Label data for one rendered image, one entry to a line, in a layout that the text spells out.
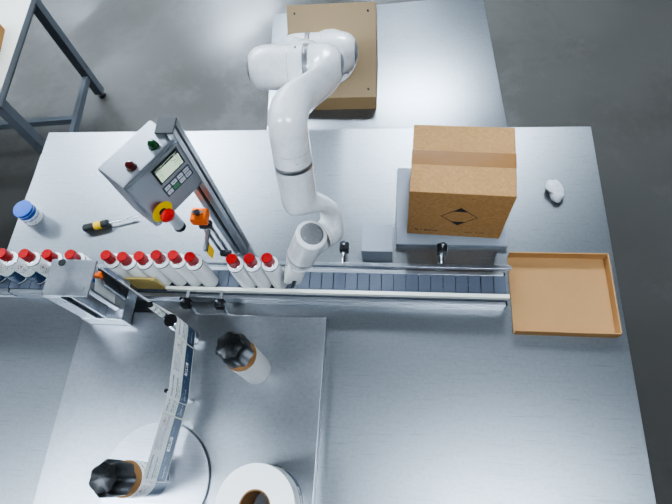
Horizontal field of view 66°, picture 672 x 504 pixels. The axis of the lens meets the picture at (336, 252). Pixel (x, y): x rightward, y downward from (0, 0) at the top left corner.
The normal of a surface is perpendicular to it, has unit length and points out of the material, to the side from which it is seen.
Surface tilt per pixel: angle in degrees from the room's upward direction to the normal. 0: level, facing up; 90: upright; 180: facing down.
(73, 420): 0
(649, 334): 0
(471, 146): 0
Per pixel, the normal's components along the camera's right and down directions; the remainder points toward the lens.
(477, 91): -0.10, -0.41
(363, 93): -0.11, 0.33
